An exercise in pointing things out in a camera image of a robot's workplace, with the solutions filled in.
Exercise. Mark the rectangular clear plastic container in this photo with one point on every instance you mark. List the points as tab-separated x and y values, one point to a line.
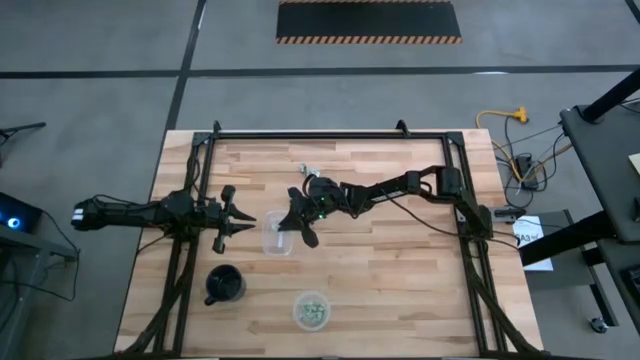
272	247

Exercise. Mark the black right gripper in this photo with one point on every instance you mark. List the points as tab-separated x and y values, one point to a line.
320	197

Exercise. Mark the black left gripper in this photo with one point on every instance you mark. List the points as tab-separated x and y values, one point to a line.
221	216

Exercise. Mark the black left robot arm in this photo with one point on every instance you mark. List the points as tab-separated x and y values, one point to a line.
125	215

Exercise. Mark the black side table base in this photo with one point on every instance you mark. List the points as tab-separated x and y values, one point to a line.
565	242

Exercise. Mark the black metal table frame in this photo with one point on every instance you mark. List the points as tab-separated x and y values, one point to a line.
325	135

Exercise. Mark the black pole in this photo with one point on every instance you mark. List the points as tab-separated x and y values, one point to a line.
612	97

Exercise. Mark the black mug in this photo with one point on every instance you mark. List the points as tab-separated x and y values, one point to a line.
225	285

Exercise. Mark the black hazard-striped floor mat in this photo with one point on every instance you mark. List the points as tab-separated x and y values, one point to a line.
367	20

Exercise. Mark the caster wheel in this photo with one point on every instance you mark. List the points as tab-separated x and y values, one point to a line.
598	325

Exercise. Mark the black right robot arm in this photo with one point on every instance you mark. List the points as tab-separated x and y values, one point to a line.
390	192

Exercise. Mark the round clear plastic container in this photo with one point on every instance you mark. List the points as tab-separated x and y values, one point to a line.
298	298

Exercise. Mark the computer with blue light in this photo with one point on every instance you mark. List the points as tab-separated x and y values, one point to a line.
22	215

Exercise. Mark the black tripod leg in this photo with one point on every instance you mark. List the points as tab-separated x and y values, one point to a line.
25	128

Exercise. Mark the black side table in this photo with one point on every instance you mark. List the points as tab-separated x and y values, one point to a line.
600	165

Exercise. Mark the grey equipment stand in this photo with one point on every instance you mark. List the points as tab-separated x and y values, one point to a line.
35	245

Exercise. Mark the white paper sheet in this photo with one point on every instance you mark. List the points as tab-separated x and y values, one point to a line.
535	227

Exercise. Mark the black power strip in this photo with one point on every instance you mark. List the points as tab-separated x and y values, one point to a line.
526	170

